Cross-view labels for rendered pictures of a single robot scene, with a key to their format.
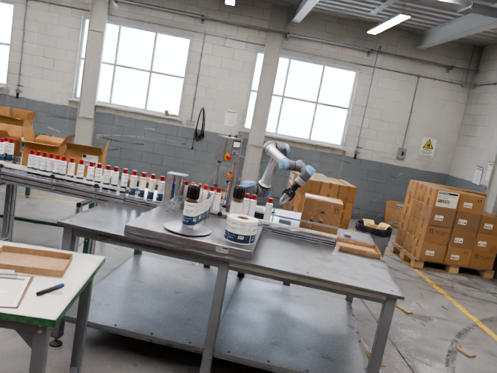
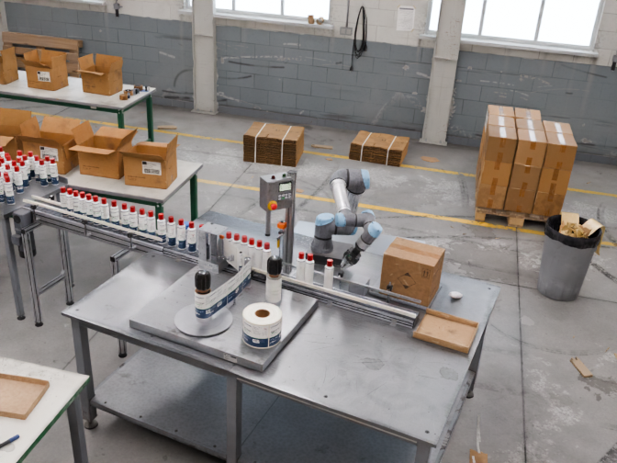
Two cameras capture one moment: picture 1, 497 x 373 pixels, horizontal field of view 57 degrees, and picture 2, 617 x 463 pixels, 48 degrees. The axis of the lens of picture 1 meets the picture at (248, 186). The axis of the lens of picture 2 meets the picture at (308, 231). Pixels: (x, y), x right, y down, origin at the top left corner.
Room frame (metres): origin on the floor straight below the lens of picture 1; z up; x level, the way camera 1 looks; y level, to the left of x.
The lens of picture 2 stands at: (0.17, -1.07, 3.00)
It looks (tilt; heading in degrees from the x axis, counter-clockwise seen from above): 27 degrees down; 17
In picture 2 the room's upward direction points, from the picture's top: 3 degrees clockwise
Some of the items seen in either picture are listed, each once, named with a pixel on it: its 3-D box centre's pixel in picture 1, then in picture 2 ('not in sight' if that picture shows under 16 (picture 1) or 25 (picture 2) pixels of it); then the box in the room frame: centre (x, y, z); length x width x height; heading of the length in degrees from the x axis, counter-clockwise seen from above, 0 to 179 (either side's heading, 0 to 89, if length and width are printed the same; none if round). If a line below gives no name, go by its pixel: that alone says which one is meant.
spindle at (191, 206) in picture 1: (191, 206); (203, 295); (2.89, 0.34, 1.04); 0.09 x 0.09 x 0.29
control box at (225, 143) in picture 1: (228, 149); (276, 192); (3.56, 0.20, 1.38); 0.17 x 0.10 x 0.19; 139
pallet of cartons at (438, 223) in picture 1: (447, 227); not in sight; (6.66, -2.98, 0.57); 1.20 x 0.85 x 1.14; 97
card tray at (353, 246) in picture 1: (357, 247); (446, 330); (3.37, -0.89, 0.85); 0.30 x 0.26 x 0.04; 84
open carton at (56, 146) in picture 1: (46, 148); (106, 150); (4.61, 2.07, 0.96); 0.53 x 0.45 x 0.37; 6
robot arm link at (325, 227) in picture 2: (248, 188); (325, 224); (3.92, 0.00, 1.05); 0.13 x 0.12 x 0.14; 116
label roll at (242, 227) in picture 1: (241, 229); (262, 325); (2.88, 0.00, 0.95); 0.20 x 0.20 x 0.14
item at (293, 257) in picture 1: (242, 230); (294, 299); (3.36, -0.01, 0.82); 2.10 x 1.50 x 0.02; 84
